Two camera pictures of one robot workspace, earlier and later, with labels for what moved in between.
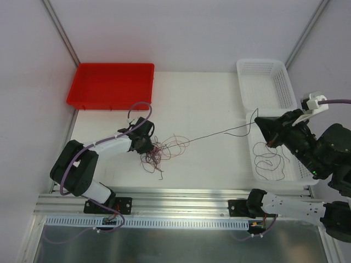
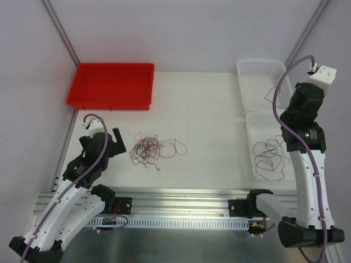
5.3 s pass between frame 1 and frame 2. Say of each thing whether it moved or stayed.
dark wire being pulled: moved
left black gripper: moved
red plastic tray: stayed
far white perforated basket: stayed
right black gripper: moved
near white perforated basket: stayed
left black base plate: stayed
